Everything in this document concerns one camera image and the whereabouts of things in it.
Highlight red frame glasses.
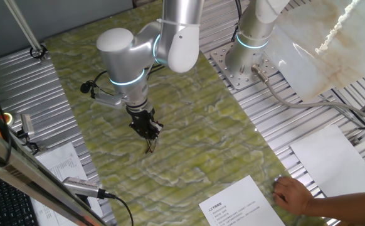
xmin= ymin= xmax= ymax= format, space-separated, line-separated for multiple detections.
xmin=144 ymin=137 xmax=158 ymax=154

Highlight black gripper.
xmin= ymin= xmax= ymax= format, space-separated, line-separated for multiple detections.
xmin=125 ymin=107 xmax=164 ymax=141

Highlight black ring clamp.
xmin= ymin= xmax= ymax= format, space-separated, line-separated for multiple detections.
xmin=29 ymin=45 xmax=48 ymax=60

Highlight aluminium frame beam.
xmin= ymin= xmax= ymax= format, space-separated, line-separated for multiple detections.
xmin=0 ymin=121 xmax=108 ymax=226

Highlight printed table paper sheet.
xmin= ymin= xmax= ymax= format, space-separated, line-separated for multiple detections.
xmin=30 ymin=141 xmax=103 ymax=226

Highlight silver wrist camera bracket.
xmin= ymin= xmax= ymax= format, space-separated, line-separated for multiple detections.
xmin=93 ymin=92 xmax=125 ymax=110

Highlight black camera cable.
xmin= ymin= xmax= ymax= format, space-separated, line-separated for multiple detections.
xmin=103 ymin=191 xmax=135 ymax=226

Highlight small silver camera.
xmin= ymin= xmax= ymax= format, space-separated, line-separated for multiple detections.
xmin=19 ymin=113 xmax=36 ymax=136

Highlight black keyboard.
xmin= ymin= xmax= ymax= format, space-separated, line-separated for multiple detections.
xmin=0 ymin=171 xmax=41 ymax=226

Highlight white marble pattern sheet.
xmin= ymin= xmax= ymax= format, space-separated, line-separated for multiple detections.
xmin=263 ymin=0 xmax=365 ymax=103

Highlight person's hand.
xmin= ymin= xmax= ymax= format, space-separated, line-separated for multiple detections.
xmin=272 ymin=175 xmax=314 ymax=217

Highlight red emergency stop button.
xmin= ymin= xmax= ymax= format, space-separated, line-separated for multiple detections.
xmin=1 ymin=112 xmax=14 ymax=126

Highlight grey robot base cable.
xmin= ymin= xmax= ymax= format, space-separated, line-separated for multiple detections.
xmin=251 ymin=64 xmax=365 ymax=139

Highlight green marble pattern mat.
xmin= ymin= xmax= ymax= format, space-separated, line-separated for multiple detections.
xmin=43 ymin=0 xmax=327 ymax=226

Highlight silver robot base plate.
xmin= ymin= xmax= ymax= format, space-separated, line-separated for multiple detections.
xmin=209 ymin=42 xmax=279 ymax=91

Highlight instruction paper sheet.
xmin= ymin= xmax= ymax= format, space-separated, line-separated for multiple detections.
xmin=198 ymin=175 xmax=285 ymax=226

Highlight thin aluminium pole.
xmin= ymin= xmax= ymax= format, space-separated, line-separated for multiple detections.
xmin=3 ymin=0 xmax=47 ymax=60

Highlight small black camera stand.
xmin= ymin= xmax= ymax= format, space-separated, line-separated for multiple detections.
xmin=14 ymin=127 xmax=41 ymax=155

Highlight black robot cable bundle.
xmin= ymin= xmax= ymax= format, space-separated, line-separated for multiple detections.
xmin=79 ymin=64 xmax=166 ymax=100
xmin=231 ymin=0 xmax=243 ymax=42

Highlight blank white paper sheet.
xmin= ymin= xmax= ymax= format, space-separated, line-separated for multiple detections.
xmin=290 ymin=124 xmax=365 ymax=198

